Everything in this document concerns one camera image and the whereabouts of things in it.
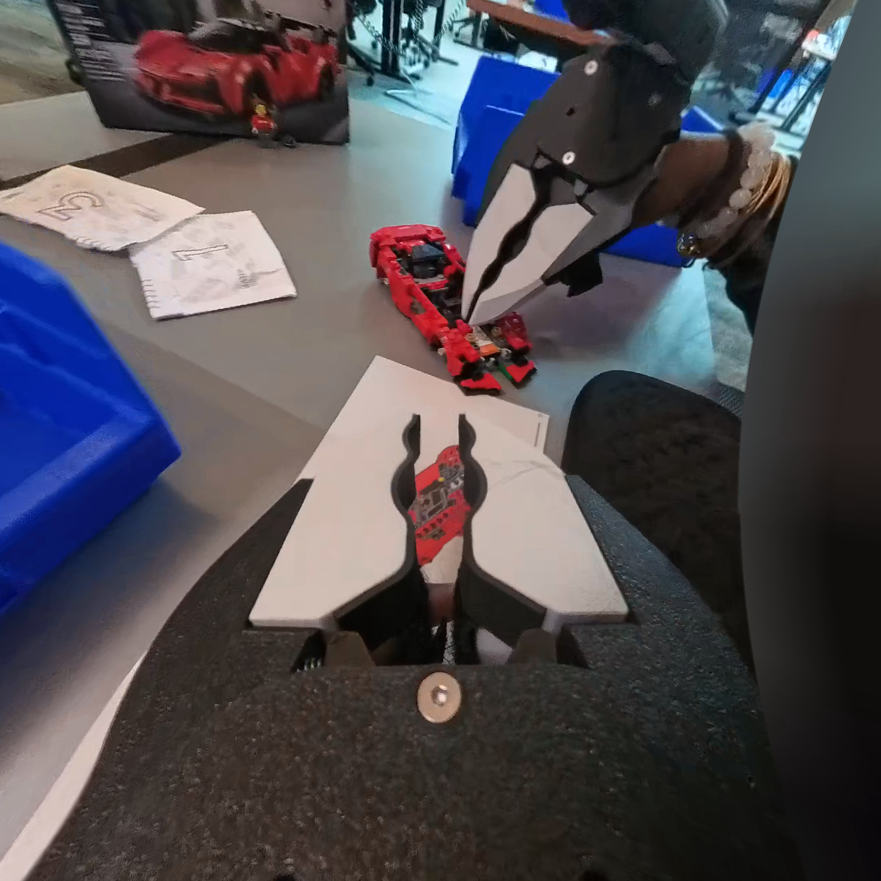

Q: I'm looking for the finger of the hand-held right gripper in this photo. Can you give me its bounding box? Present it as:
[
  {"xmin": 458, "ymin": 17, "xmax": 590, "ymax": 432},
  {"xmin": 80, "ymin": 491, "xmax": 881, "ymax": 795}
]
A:
[
  {"xmin": 472, "ymin": 198, "xmax": 596, "ymax": 327},
  {"xmin": 460, "ymin": 164, "xmax": 546, "ymax": 324}
]

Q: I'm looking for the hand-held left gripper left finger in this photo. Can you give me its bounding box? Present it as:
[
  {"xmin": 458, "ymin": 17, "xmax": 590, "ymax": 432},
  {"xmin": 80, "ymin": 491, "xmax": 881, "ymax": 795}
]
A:
[{"xmin": 248, "ymin": 413, "xmax": 432, "ymax": 651}]

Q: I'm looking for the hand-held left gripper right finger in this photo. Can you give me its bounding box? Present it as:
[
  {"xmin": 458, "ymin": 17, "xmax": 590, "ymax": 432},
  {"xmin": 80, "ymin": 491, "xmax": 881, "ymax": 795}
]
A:
[{"xmin": 453, "ymin": 413, "xmax": 630, "ymax": 651}]

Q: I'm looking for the red toy brick car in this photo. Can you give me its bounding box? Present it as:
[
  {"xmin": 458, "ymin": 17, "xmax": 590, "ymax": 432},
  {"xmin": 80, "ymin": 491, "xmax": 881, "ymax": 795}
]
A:
[{"xmin": 369, "ymin": 223, "xmax": 538, "ymax": 396}]

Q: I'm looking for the person's right hand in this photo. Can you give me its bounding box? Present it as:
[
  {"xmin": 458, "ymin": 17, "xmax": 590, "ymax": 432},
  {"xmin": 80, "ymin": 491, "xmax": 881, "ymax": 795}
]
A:
[{"xmin": 643, "ymin": 134, "xmax": 742, "ymax": 228}]

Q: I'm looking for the blue plastic shelf bin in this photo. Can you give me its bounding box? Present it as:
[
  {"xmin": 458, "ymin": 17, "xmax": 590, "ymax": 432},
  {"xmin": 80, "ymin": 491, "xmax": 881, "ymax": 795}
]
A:
[
  {"xmin": 451, "ymin": 55, "xmax": 724, "ymax": 268},
  {"xmin": 0, "ymin": 241, "xmax": 182, "ymax": 617}
]

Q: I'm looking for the black mesh office chair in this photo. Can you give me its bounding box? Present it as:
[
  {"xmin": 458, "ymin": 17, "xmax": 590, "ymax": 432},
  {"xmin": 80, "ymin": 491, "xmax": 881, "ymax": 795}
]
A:
[{"xmin": 561, "ymin": 370, "xmax": 754, "ymax": 655}]

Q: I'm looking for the toy car instruction booklet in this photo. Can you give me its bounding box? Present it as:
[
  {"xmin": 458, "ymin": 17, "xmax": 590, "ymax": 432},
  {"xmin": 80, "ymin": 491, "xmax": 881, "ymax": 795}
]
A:
[{"xmin": 0, "ymin": 354, "xmax": 552, "ymax": 881}]

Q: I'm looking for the white printed paper bag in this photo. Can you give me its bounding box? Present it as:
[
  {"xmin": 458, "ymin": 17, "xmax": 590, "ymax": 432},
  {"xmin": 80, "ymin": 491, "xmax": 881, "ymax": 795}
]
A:
[
  {"xmin": 0, "ymin": 165, "xmax": 205, "ymax": 252},
  {"xmin": 129, "ymin": 210, "xmax": 298, "ymax": 321}
]

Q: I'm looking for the toy car set box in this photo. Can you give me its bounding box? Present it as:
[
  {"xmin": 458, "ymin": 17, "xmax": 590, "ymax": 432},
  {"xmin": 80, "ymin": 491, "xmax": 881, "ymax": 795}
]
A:
[{"xmin": 47, "ymin": 0, "xmax": 351, "ymax": 145}]

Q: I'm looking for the white bead bracelet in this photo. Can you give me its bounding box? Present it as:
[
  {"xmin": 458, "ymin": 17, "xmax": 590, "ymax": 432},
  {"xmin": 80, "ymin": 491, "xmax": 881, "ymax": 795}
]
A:
[{"xmin": 678, "ymin": 124, "xmax": 779, "ymax": 256}]

